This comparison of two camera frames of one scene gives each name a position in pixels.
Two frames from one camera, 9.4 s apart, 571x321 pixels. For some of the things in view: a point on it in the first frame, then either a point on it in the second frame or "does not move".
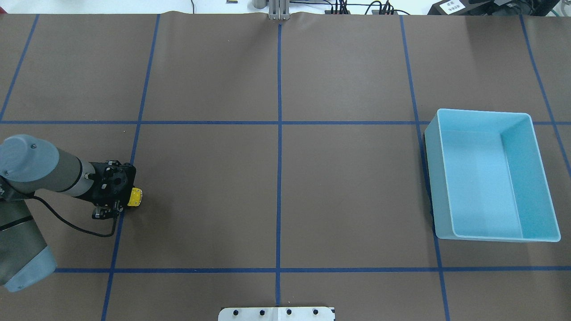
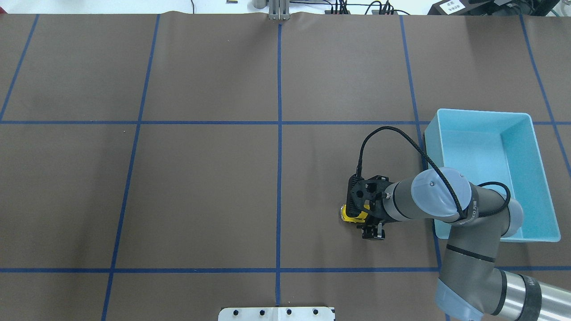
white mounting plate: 277,314 does not move
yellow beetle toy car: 136,196 → 359,219
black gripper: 113,181 → 367,195
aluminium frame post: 279,9 does not move
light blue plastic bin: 486,177 does not move
